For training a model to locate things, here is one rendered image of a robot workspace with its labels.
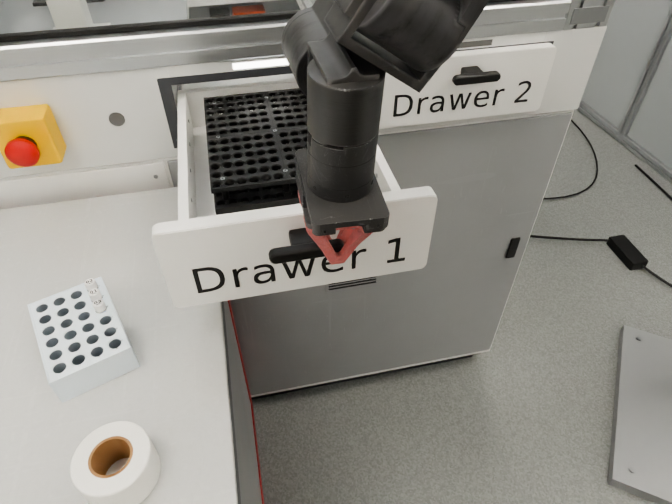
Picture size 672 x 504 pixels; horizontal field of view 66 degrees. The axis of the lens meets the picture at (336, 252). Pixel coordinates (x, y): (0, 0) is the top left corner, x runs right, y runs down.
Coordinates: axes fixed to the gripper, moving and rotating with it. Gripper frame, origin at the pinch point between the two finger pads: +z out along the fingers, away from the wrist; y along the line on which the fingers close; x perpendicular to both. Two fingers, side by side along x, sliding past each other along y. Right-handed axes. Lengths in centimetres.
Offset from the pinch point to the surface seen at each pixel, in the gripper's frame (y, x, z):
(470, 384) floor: 26, -47, 90
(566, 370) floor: 25, -75, 90
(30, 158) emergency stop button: 27.8, 35.5, 5.4
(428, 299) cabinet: 33, -31, 57
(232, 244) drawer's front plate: 2.7, 10.1, 0.1
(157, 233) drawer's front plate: 2.9, 16.8, -2.4
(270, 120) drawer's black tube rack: 26.4, 3.7, 1.5
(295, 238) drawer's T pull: 1.4, 3.9, -1.2
